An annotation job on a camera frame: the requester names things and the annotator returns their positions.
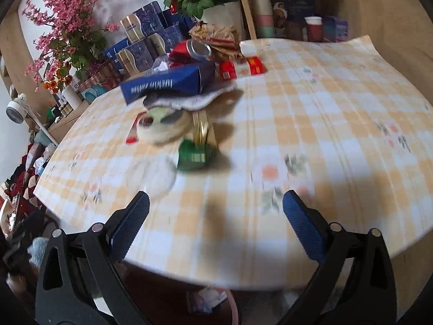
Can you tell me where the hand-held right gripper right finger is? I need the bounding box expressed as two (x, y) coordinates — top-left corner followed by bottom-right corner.
(282, 190), (397, 325)

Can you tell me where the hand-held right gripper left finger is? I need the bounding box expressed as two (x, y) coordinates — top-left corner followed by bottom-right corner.
(35, 190), (151, 325)

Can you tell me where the clear plastic lid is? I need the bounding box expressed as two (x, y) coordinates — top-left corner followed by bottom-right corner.
(129, 157), (176, 199)

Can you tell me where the green can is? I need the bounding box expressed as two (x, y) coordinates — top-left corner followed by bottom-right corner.
(178, 139), (219, 171)

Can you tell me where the white round lid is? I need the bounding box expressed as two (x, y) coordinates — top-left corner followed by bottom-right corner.
(136, 106), (193, 145)

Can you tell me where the gold foil wrapper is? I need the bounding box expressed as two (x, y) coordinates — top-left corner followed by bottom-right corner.
(191, 110), (220, 150)

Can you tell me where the grey white paper sheet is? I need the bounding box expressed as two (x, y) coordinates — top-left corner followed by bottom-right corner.
(142, 86), (244, 112)

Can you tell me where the blue cardboard box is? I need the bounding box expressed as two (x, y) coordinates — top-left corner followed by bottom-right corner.
(120, 61), (217, 106)

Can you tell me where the clear plastic wrapper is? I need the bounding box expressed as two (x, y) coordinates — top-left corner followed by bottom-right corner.
(149, 54), (171, 75)

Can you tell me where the red orange packet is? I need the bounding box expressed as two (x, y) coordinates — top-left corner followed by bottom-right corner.
(219, 57), (264, 80)

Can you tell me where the red crushed can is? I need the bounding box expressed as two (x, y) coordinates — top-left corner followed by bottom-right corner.
(168, 39), (213, 66)

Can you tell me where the brown paper bag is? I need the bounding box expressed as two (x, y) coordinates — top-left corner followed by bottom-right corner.
(189, 22), (241, 61)

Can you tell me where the yellow plaid floral tablecloth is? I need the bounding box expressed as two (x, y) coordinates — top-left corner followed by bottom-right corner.
(33, 35), (433, 292)

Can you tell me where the pile of colourful clothes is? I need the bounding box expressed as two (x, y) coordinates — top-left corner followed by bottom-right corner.
(0, 142), (58, 278)

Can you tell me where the wooden sideboard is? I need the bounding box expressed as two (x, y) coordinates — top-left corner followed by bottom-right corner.
(34, 103), (90, 143)

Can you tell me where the orange flowers white vase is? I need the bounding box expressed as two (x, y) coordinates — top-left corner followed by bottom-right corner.
(42, 68), (83, 109)

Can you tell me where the copper flower basket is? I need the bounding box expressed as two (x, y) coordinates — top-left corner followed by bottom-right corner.
(77, 61), (119, 105)

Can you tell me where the white desk fan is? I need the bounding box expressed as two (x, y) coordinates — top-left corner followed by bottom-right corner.
(6, 94), (60, 146)

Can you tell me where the gold blue gift box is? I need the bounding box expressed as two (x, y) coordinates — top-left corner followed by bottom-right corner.
(145, 25), (186, 56)
(117, 40), (159, 75)
(120, 2), (163, 44)

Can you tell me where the flat blue box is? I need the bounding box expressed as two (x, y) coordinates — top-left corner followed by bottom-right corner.
(103, 37), (131, 63)

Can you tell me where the red cup white lid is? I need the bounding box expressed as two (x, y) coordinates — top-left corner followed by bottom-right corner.
(304, 16), (323, 41)

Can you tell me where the purple box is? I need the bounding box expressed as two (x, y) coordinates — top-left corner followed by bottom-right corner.
(321, 15), (349, 43)

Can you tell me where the pink blossom plant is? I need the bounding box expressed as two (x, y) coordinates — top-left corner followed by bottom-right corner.
(22, 0), (120, 90)

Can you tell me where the blue white carton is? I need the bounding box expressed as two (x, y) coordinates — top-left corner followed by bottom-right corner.
(162, 8), (197, 32)

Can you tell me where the stack of paper cups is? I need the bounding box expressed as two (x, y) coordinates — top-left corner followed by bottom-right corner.
(252, 0), (276, 38)

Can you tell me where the wooden shelf unit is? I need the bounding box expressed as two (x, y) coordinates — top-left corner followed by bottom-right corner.
(233, 0), (339, 41)

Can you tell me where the dark blue box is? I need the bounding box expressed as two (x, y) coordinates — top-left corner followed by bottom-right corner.
(271, 0), (317, 17)

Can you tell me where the red rose plant white pot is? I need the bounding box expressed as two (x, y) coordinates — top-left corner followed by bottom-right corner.
(159, 0), (246, 41)

